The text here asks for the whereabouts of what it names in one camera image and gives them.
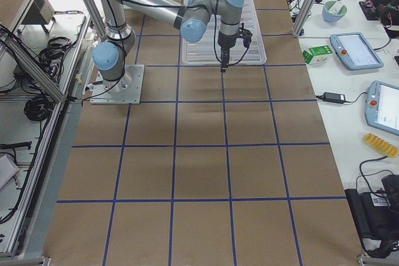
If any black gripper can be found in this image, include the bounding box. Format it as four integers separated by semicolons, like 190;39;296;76
218;22;252;72

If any clear plastic box lid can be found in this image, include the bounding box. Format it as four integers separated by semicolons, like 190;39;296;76
180;0;268;66

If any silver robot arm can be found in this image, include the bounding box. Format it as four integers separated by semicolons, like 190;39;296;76
101;0;252;72

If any grey electronics box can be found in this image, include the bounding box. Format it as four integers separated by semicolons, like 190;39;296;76
21;0;55;34

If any green white carton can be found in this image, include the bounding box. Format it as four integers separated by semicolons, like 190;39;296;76
302;45;334;65

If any green blue bowl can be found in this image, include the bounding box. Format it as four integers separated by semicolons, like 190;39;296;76
322;1;347;22

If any blue teach pendant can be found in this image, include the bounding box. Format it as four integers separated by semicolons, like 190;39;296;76
330;32;384;70
365;80;398;135

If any black power brick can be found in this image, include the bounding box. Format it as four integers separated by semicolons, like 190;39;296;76
323;92;346;104

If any yellow corrugated toy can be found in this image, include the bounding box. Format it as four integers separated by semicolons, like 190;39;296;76
363;133;398;158

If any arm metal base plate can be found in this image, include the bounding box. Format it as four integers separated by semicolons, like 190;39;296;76
89;64;145;105

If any coiled black cable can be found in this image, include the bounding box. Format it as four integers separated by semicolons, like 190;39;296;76
24;95;54;123

